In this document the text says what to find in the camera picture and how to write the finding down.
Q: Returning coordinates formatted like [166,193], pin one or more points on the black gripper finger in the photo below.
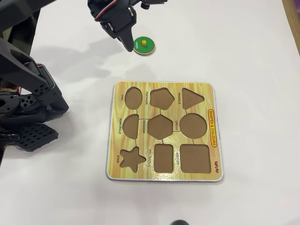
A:
[128,41]

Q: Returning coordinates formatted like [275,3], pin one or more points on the green circle piece yellow pin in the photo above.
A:
[148,48]

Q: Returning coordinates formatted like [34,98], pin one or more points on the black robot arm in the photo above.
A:
[35,82]

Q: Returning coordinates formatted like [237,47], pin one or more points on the wooden shape puzzle board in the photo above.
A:
[164,110]

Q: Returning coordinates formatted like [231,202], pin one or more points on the dark round object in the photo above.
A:
[179,222]

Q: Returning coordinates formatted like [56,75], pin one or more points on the light wooden furniture edge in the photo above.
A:
[294,18]

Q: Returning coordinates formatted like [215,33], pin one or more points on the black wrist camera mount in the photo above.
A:
[145,5]

